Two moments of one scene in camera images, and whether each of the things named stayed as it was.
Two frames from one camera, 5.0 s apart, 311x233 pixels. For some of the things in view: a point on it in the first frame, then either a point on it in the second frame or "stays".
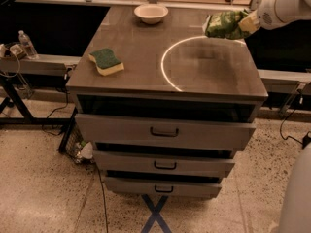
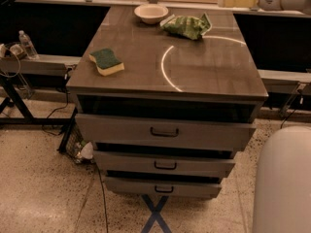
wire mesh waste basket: x=78 y=149 stays
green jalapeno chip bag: x=225 y=24 → x=190 y=27
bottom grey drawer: x=164 y=185 stays
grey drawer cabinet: x=163 y=108 stays
